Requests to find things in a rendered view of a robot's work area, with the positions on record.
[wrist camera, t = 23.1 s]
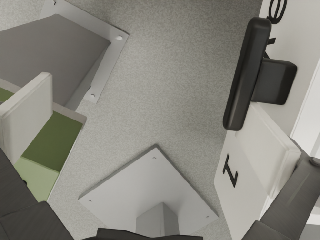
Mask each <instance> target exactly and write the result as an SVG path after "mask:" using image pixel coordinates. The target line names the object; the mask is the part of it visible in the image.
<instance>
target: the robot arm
mask: <svg viewBox="0 0 320 240"><path fill-rule="evenodd" d="M52 114H53V96H52V75H51V74H50V73H47V72H42V73H40V74H39V75H38V76H37V77H35V78H34V79H33V80H32V81H30V82H29V83H28V84H27V85H25V86H24V87H23V88H22V89H20V90H19V91H18V92H16V93H15V94H14V95H13V96H11V97H10V98H9V99H8V100H6V101H5V102H2V101H0V240H74V238H73V237H72V236H71V234H70V233H69V231H68V230H67V229H66V227H65V226H64V224H63V223H62V222H61V220H60V219H59V217H58V216H57V215H56V213H55V212H54V210H53V209H52V208H51V206H50V205H49V204H48V203H47V202H46V201H41V202H38V201H37V200H36V198H35V197H34V195H33V194H32V193H31V191H30V189H29V188H28V187H27V185H26V184H25V182H24V181H23V179H22V178H21V176H20V175H19V174H18V172H17V171H16V169H15V168H14V164H15V163H16V162H17V160H18V159H19V158H20V156H21V155H22V154H23V152H24V151H25V150H26V148H27V147H28V146H29V145H30V143H31V142H32V141H33V139H34V138H35V137H36V135H37V134H38V133H39V131H40V130H41V129H42V127H43V126H44V125H45V123H46V122H47V121H48V120H49V118H50V117H51V116H52ZM235 137H236V139H237V140H238V142H239V144H240V146H241V148H242V149H243V151H244V153H245V155H246V157H247V158H248V160H249V162H250V164H251V166H252V167H253V169H254V171H255V173H256V174H257V176H258V178H259V180H260V182H261V183H262V185H263V187H264V189H265V191H266V193H267V195H268V196H269V197H270V199H274V201H273V202H272V203H271V205H270V206H269V207H268V209H267V210H266V212H265V213H264V214H263V216H262V217H261V219H260V220H259V221H258V220H255V221H254V223H253V224H252V225H251V227H250V228H249V230H248V231H247V232H246V234H245V235H244V236H243V238H242V239H241V240H299V238H300V236H301V234H302V231H303V229H304V227H305V225H306V223H307V221H308V218H309V216H310V214H311V212H312V210H313V207H314V206H316V207H319V208H320V159H318V158H315V157H310V156H309V155H308V154H307V153H306V152H305V151H304V150H303V149H302V148H301V146H300V145H298V143H297V142H296V141H295V140H294V139H292V138H291V137H289V136H288V135H286V134H285V133H284V132H283V131H282V130H281V128H280V127H279V126H278V125H277V124H276V123H275V122H274V121H273V120H272V118H271V117H270V116H269V115H268V114H267V113H266V112H265V111H264V110H263V108H262V107H261V106H260V105H259V104H258V103H257V102H253V101H250V104H249V108H248V111H247V114H246V118H245V121H244V124H243V127H242V129H241V130H239V131H236V133H235ZM81 240H203V237H202V236H190V235H179V234H177V235H170V236H162V237H155V238H150V237H146V236H143V235H140V234H137V233H133V232H130V231H127V230H118V229H106V228H98V230H97V234H96V236H93V237H88V238H84V239H81Z"/></svg>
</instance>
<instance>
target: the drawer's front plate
mask: <svg viewBox="0 0 320 240"><path fill-rule="evenodd" d="M270 2H271V0H263V2H262V6H261V9H260V14H259V17H261V18H266V17H267V16H269V6H270ZM271 38H276V39H275V43H274V44H270V45H267V47H266V50H265V51H266V53H267V55H268V57H269V58H270V59H275V60H284V61H290V62H292V63H293V64H295V65H296V66H297V71H296V74H295V77H294V80H293V83H292V85H291V88H290V91H289V94H288V97H287V100H286V102H285V104H284V105H276V104H268V103H261V102H257V103H258V104H259V105H260V106H261V107H262V108H263V110H264V111H265V112H266V113H267V114H268V115H269V116H270V117H271V118H272V120H273V121H274V122H275V123H276V124H277V125H278V126H279V127H280V128H281V130H282V131H283V132H284V133H285V134H286V135H288V136H289V137H291V138H292V139H294V140H295V141H296V142H297V143H298V145H300V146H301V148H302V149H303V150H304V151H305V152H306V153H307V154H308V155H309V156H310V153H311V151H312V148H313V146H314V144H315V141H316V139H317V136H318V134H319V132H320V0H287V5H286V9H285V11H284V14H283V16H282V18H281V20H280V22H279V23H277V24H272V28H271V33H270V37H269V39H271ZM235 133H236V131H231V130H227V134H226V138H225V141H224V145H223V148H222V152H221V155H220V160H219V163H218V167H217V170H216V174H215V178H214V185H215V189H216V192H217V195H218V197H219V200H220V204H221V207H222V210H223V213H224V216H225V219H226V222H227V225H228V227H229V230H230V234H231V237H232V240H241V239H242V238H243V236H244V235H245V234H246V232H247V231H248V230H249V228H250V227H251V225H252V224H253V223H254V221H255V220H258V221H259V220H260V219H261V217H262V216H263V214H264V213H265V212H266V210H267V209H268V207H269V206H270V205H271V203H272V202H273V201H274V199H270V197H269V196H268V195H267V193H266V191H265V189H264V187H263V185H262V183H261V182H260V180H259V178H258V176H257V174H256V173H255V171H254V169H253V167H252V166H251V164H250V162H249V160H248V158H247V157H246V155H245V153H244V151H243V149H242V148H241V146H240V144H239V142H238V140H237V139H236V137H235ZM227 154H228V155H229V159H228V162H227V164H228V167H229V169H230V171H231V173H232V175H233V178H235V173H236V172H237V173H238V177H237V181H236V185H235V187H233V185H232V182H231V180H230V177H229V175H228V173H227V170H226V169H225V172H224V174H223V172H222V171H223V168H224V164H225V161H226V157H227Z"/></svg>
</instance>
